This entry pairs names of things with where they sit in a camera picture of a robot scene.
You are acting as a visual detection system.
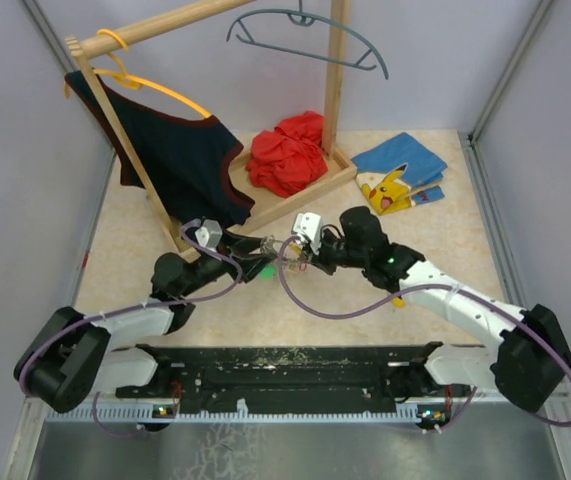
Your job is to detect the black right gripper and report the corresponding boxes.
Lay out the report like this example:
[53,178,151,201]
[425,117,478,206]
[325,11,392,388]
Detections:
[299,229,368,276]

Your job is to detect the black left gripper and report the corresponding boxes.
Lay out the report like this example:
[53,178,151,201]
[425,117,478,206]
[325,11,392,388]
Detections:
[180,226,277,297]

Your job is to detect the steel key organizer yellow handle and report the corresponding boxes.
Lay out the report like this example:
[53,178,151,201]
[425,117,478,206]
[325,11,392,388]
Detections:
[260,236,307,274]

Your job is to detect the green key tag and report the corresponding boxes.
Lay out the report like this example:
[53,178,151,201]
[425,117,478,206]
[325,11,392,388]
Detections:
[260,265,277,279]

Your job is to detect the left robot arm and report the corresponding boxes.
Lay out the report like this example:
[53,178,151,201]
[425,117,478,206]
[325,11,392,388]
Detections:
[13,225,274,413]

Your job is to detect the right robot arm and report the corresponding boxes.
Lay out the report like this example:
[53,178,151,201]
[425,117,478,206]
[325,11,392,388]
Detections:
[293,207,571,413]

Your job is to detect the wooden clothes rack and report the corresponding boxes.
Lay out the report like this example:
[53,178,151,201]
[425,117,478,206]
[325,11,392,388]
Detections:
[65,1,356,261]

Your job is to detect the small yellow tag key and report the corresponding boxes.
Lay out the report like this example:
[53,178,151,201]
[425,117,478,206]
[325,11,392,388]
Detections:
[393,297,406,308]

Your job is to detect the red crumpled cloth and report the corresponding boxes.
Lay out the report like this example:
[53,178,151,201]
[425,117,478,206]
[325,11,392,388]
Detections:
[245,111,328,198]

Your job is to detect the blue pikachu cloth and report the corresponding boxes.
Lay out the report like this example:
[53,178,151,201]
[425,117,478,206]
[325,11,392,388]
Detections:
[352,132,448,215]

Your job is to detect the yellow clothes hanger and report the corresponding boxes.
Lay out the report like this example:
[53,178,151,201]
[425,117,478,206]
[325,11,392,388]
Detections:
[63,28,213,121]

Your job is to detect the grey-blue clothes hanger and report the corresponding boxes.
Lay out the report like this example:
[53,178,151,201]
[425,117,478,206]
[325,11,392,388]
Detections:
[226,1,390,79]

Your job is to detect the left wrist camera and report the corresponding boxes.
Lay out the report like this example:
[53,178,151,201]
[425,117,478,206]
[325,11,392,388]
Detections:
[195,219,223,251]

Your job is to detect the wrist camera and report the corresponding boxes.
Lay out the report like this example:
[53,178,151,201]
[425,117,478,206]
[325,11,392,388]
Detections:
[292,212,324,254]
[195,219,223,251]

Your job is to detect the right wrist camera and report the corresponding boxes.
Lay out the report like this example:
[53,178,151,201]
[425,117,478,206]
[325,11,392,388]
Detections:
[292,212,324,254]

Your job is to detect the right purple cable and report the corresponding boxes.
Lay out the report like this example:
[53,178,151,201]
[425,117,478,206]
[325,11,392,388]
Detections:
[276,236,571,429]

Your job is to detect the purple cable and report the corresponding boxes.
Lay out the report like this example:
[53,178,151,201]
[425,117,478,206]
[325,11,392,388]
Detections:
[276,236,571,429]
[19,217,244,396]

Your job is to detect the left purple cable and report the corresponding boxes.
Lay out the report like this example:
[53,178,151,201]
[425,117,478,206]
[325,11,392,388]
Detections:
[19,217,244,396]

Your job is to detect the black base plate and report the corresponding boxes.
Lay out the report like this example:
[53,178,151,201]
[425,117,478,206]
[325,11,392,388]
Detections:
[116,342,471,415]

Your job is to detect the white slotted cable duct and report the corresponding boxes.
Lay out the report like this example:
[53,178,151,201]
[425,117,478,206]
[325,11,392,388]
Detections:
[45,401,433,425]

